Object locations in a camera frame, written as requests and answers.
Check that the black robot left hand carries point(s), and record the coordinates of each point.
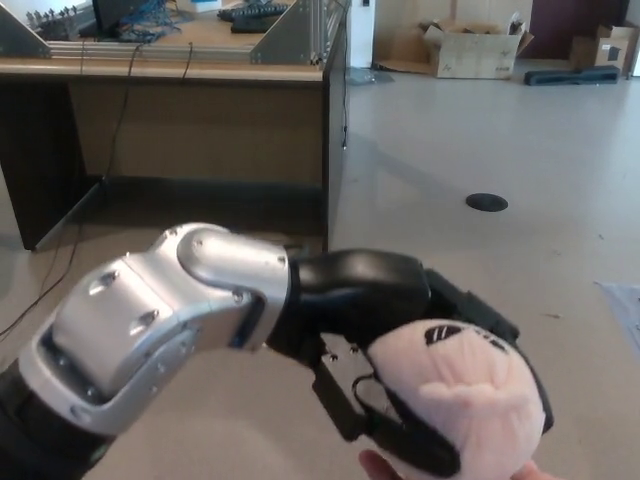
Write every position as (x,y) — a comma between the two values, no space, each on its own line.
(360,285)

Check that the person's bare hand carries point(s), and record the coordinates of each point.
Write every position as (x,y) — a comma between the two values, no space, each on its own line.
(380,465)

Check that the pink plush dumpling with sunglasses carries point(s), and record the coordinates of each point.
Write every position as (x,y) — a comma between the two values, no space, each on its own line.
(465,395)

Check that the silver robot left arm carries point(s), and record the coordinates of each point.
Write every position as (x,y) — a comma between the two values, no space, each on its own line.
(150,310)

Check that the black round floor cover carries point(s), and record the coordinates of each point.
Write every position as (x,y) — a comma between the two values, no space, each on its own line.
(487,202)

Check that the crumpled clear plastic bag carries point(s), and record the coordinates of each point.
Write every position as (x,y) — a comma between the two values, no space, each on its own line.
(370,77)

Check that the wooden desk with dark sides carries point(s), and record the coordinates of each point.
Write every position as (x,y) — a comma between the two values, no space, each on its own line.
(200,125)

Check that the flat cardboard sheet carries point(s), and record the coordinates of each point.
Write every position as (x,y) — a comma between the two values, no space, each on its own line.
(400,50)

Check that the large open cardboard box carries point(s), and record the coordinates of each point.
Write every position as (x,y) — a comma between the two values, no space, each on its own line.
(475,57)

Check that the clear plastic sheet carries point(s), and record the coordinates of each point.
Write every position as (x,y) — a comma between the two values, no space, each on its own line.
(625,310)

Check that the flat black keyboard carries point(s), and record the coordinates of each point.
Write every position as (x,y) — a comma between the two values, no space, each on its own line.
(250,26)

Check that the white and blue box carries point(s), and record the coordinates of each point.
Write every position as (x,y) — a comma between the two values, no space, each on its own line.
(206,5)

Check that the dark purple door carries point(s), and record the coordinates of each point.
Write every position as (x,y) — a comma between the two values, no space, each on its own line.
(565,25)

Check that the small cardboard box with label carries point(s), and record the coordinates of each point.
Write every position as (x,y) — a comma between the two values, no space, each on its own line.
(610,50)

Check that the black monitor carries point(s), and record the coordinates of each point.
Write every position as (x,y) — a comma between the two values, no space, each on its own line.
(109,15)

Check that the row of dark metal bolts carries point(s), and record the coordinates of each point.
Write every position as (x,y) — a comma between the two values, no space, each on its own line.
(52,20)

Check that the aluminium profile frame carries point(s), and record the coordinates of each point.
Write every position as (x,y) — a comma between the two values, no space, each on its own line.
(280,45)

